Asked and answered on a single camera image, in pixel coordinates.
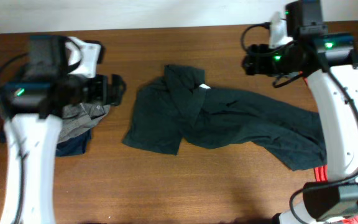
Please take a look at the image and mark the grey folded trousers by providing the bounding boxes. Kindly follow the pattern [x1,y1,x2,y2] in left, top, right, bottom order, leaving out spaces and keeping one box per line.
[0,96,111,144]

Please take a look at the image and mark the navy blue folded garment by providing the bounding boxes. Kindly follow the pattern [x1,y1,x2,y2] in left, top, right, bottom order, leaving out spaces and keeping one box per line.
[55,129,92,157]

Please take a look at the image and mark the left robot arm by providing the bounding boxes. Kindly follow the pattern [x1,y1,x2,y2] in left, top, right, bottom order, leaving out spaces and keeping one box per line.
[0,35,126,223]

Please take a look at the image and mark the red garment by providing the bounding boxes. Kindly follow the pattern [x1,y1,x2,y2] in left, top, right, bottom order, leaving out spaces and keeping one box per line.
[303,77,358,224]

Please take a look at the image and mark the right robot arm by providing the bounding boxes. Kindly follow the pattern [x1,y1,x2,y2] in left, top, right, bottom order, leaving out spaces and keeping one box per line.
[242,1,358,223]

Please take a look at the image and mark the dark green Nike t-shirt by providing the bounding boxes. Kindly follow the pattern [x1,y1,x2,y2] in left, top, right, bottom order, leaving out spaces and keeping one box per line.
[123,65,327,170]

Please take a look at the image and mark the right black cable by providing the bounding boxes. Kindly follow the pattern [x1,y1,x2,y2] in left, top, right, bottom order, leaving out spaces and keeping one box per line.
[240,22,358,224]

